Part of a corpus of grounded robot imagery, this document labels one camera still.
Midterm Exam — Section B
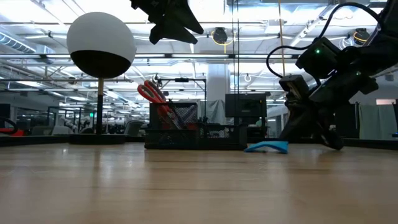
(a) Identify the grey office chair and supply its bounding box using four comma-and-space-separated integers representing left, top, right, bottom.
124, 119, 146, 137

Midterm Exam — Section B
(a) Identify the blue curved plastic piece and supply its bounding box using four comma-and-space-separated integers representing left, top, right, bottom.
244, 141, 289, 154

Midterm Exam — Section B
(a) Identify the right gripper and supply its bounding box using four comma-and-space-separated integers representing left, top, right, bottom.
279, 74, 379, 151

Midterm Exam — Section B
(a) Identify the white globe table lamp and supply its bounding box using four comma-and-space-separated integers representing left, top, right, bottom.
66, 11, 137, 146

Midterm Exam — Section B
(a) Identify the green curtain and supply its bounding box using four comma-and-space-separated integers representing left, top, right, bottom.
359, 104, 398, 140

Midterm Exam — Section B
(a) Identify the black cabinet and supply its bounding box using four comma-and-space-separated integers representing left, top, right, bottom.
340, 102, 360, 139

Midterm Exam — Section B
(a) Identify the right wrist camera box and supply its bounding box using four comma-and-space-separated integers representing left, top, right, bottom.
295, 37, 342, 79

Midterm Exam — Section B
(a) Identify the black monitor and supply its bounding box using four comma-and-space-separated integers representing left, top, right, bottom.
224, 93, 267, 118

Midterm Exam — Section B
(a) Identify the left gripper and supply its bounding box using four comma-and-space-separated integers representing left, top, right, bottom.
129, 0, 205, 45

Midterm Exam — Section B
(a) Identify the black aluminium table frame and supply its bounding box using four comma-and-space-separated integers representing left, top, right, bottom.
0, 134, 398, 151

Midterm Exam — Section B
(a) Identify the black mesh desk organizer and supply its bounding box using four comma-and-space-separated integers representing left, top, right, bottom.
144, 101, 249, 151

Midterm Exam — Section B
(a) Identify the red and black cart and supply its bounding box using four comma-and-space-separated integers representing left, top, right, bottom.
0, 115, 25, 137

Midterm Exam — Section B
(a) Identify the black ceiling cable reel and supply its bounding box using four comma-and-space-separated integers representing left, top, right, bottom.
212, 27, 229, 45
353, 28, 370, 45

